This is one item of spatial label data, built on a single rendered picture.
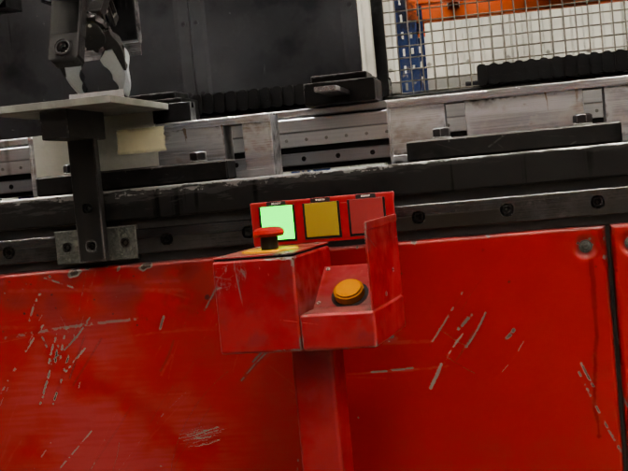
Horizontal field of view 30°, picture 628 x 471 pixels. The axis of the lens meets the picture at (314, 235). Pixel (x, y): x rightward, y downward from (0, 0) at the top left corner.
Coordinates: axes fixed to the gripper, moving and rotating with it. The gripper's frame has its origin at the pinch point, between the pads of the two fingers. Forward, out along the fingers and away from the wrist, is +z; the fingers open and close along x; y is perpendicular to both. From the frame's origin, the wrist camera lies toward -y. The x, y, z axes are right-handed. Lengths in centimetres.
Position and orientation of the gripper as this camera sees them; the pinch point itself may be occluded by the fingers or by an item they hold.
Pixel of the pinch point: (104, 94)
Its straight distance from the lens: 181.3
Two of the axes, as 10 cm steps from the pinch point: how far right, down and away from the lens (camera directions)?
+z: 1.8, 7.2, 6.7
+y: 0.7, -6.9, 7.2
